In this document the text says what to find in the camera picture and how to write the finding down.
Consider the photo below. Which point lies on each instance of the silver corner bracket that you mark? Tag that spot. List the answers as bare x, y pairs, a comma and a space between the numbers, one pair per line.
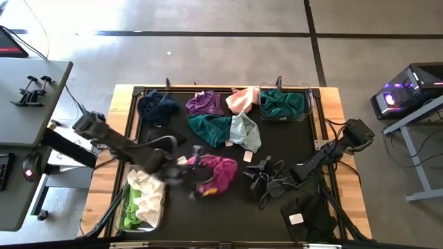
320, 144

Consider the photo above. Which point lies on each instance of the black towel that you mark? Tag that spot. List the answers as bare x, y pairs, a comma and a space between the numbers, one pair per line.
311, 226

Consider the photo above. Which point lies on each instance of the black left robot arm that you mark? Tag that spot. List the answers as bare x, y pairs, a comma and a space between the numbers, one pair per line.
114, 141

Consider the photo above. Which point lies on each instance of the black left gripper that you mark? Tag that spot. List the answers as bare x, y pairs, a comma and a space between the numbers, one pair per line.
176, 174

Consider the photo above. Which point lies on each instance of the grey desk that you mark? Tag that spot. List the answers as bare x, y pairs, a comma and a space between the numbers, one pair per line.
20, 103

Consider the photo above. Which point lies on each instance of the magenta towel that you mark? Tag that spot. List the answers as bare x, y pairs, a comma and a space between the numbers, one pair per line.
223, 173

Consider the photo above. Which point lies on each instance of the dark teal towel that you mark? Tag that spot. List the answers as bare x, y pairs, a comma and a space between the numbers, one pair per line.
209, 129
282, 103

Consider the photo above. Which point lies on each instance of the black C-clamp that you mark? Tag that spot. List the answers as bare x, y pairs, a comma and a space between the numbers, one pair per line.
24, 95
38, 90

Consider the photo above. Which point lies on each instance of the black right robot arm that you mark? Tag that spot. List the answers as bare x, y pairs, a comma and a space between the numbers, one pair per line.
325, 152

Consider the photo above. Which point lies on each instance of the purple towel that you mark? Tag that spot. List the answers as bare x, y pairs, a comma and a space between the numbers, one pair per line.
204, 103

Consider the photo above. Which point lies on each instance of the grey metal desk frame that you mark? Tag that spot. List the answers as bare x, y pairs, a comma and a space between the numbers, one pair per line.
415, 162

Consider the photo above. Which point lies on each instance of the lit computer tower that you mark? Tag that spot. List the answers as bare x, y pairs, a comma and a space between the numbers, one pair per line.
405, 93

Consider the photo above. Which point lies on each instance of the navy blue towel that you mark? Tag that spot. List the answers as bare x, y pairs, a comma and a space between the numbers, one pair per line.
157, 107

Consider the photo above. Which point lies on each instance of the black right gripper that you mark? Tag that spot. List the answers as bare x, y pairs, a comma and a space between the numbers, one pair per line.
268, 173

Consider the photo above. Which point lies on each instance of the grey desk foot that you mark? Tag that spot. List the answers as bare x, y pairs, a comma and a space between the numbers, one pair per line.
65, 178

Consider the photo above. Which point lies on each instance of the white towel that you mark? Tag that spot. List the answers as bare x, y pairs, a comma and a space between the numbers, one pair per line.
149, 197

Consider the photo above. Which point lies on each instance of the black table edge clamp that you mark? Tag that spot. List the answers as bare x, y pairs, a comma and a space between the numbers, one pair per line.
278, 82
167, 83

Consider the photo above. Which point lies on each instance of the pink towel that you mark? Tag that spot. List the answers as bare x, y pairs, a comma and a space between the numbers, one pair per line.
242, 100

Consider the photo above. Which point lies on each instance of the pale blue-grey towel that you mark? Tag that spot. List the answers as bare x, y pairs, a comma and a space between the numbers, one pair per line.
245, 133

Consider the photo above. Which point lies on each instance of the dark monitor screen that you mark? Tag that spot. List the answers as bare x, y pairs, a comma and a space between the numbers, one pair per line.
10, 45

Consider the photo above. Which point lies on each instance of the lime green towel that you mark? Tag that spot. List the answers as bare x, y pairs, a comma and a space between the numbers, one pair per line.
131, 207

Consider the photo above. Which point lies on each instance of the black keyboard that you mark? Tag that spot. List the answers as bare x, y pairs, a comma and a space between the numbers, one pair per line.
5, 171

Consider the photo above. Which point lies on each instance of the black computer mouse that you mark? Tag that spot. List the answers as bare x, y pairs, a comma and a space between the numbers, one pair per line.
32, 167

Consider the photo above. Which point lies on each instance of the white paper sheets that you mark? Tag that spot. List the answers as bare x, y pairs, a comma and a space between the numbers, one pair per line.
60, 159

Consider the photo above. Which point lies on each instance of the black beam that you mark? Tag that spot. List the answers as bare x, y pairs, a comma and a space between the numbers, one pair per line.
69, 148

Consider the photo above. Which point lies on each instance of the clear plastic bin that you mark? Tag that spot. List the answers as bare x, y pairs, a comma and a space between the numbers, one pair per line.
121, 200
309, 100

